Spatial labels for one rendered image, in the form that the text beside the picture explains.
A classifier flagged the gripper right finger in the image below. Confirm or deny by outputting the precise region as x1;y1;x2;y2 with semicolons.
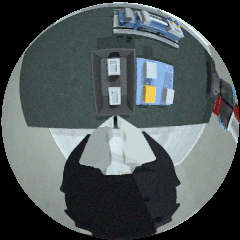
115;116;181;187

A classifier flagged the yellow block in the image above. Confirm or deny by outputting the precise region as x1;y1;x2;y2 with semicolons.
142;85;156;103

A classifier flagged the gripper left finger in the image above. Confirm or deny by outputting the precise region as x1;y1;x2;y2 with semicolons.
60;116;115;193

